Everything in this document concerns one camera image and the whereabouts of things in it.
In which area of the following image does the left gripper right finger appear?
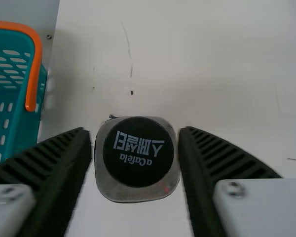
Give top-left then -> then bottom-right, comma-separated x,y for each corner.
178,126 -> 296,237

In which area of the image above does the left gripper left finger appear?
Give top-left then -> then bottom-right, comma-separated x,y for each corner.
0,126 -> 93,237

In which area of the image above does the teal shopping basket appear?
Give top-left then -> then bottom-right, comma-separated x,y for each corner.
0,19 -> 49,171

